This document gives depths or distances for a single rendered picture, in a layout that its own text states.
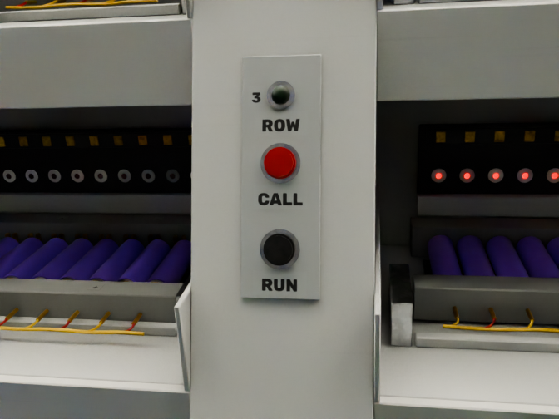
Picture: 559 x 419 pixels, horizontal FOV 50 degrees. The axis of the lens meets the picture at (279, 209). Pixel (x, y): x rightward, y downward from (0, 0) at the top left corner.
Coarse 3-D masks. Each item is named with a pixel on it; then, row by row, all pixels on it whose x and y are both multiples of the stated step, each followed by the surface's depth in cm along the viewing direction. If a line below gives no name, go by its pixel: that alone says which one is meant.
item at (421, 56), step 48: (384, 0) 42; (432, 0) 34; (480, 0) 33; (528, 0) 31; (384, 48) 30; (432, 48) 30; (480, 48) 29; (528, 48) 29; (384, 96) 31; (432, 96) 30; (480, 96) 30; (528, 96) 30
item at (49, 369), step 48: (0, 192) 51; (48, 192) 51; (0, 336) 37; (48, 336) 37; (96, 336) 36; (144, 336) 36; (0, 384) 33; (48, 384) 32; (96, 384) 32; (144, 384) 32
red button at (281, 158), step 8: (272, 152) 30; (280, 152) 30; (288, 152) 30; (264, 160) 30; (272, 160) 30; (280, 160) 30; (288, 160) 30; (272, 168) 30; (280, 168) 30; (288, 168) 30; (272, 176) 30; (280, 176) 30; (288, 176) 30
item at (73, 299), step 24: (0, 288) 38; (24, 288) 38; (48, 288) 37; (72, 288) 37; (96, 288) 37; (120, 288) 37; (144, 288) 37; (168, 288) 37; (0, 312) 38; (24, 312) 38; (48, 312) 38; (72, 312) 37; (96, 312) 37; (120, 312) 37; (144, 312) 36; (168, 312) 36
